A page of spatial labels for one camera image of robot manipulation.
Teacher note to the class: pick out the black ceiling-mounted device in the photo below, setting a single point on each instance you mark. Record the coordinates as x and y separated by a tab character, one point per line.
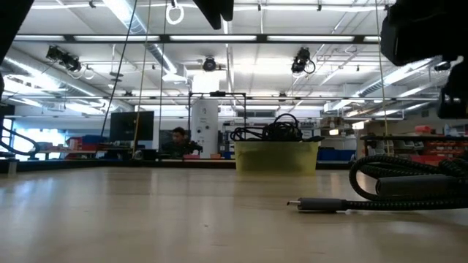
64	58

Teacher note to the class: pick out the red and blue storage bins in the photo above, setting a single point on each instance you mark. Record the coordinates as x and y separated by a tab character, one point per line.
87	139

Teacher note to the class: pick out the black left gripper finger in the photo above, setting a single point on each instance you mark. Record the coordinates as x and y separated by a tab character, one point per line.
210	9
227	9

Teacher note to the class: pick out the black overhead camera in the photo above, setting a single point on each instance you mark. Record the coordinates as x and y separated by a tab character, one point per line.
301	60

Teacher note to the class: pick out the shelf with red bins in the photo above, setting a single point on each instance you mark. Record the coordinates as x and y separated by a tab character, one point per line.
438	148

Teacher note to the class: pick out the black ceiling dome camera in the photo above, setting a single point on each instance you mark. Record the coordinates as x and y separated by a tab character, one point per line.
209	64

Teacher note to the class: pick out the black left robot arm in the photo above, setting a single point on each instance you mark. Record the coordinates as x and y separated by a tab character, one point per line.
9	22

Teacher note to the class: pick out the black background monitor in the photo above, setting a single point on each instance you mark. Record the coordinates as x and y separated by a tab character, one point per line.
131	126

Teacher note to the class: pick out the black metal frame stand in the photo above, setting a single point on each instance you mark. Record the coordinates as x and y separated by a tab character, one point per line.
217	94

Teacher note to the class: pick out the yellow plastic bin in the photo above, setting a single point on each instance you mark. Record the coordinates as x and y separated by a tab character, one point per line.
276	159

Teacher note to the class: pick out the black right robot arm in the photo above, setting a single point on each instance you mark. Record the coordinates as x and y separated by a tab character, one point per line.
424	29

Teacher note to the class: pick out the white cylindrical column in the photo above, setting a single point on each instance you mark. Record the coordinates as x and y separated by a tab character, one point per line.
204	117

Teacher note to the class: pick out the person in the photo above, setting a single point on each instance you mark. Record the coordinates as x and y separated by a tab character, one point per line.
178	135

